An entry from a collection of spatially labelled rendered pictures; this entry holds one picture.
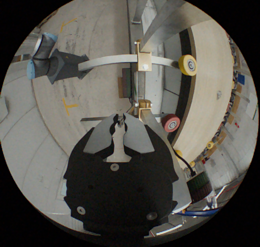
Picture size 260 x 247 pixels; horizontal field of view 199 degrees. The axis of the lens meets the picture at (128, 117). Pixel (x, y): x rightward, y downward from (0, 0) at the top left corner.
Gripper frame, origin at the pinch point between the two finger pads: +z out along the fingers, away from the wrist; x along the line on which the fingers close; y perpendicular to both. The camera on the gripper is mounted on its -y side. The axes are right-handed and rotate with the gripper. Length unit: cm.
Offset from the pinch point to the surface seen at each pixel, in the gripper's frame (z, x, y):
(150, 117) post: 8.7, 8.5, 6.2
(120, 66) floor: 101, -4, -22
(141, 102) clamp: 14.9, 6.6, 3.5
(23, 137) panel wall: 7, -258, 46
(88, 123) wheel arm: 15.2, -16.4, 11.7
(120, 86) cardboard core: 93, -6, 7
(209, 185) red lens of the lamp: -14.9, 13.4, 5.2
